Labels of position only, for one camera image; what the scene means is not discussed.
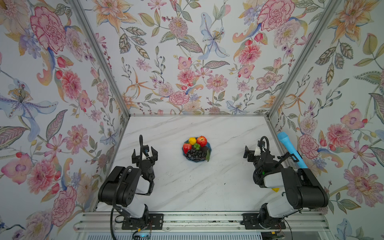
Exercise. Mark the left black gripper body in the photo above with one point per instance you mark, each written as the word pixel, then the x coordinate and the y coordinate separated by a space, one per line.
pixel 149 162

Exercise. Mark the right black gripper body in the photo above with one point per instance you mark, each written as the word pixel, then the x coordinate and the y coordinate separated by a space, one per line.
pixel 257 170

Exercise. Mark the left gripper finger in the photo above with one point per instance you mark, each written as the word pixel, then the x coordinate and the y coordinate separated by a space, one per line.
pixel 135 159
pixel 154 156

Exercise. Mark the red strawberry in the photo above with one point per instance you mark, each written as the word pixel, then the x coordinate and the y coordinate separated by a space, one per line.
pixel 187 147

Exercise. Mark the blue polka dot plate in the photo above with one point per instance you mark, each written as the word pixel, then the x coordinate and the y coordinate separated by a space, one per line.
pixel 208 145

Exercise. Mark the yellow lemon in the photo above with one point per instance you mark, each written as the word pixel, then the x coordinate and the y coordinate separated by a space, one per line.
pixel 192 141

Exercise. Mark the dark grape bunch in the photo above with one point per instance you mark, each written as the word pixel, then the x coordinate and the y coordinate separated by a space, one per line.
pixel 198 156

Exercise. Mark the black avocado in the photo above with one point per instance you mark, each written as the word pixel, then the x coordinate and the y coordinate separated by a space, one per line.
pixel 205 149

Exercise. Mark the red apple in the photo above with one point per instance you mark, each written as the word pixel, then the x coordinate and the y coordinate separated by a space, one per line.
pixel 202 141

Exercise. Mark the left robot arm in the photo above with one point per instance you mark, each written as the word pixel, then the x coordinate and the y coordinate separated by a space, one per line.
pixel 123 184

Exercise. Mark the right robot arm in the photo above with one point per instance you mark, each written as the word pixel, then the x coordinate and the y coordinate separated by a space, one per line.
pixel 301 187

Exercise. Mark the black microphone stand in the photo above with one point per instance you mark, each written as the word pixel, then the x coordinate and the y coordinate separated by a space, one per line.
pixel 285 157

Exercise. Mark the blue microphone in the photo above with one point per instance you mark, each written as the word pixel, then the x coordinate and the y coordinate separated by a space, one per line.
pixel 285 140

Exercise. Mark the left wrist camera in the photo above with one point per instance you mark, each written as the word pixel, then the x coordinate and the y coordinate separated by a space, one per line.
pixel 145 149

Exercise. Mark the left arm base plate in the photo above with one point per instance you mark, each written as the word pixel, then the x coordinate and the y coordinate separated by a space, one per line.
pixel 147 222

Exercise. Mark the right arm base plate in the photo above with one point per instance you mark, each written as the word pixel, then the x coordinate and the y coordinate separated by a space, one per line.
pixel 255 221

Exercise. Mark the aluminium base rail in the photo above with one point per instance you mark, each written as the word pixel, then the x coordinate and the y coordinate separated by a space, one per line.
pixel 177 222

